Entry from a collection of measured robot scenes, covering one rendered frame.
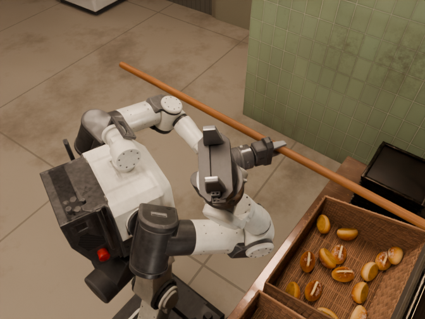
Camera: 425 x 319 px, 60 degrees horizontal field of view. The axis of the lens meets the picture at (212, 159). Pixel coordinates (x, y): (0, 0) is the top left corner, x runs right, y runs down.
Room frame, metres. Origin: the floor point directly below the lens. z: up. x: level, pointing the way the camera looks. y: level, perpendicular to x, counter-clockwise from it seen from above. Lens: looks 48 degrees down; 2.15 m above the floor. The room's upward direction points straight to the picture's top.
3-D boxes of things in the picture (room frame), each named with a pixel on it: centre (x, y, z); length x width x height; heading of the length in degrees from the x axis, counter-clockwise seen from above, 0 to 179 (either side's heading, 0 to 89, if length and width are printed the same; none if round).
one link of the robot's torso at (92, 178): (0.62, 0.29, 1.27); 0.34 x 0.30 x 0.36; 31
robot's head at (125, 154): (0.65, 0.23, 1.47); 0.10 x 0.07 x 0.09; 31
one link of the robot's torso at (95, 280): (0.59, 0.30, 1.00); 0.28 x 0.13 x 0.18; 142
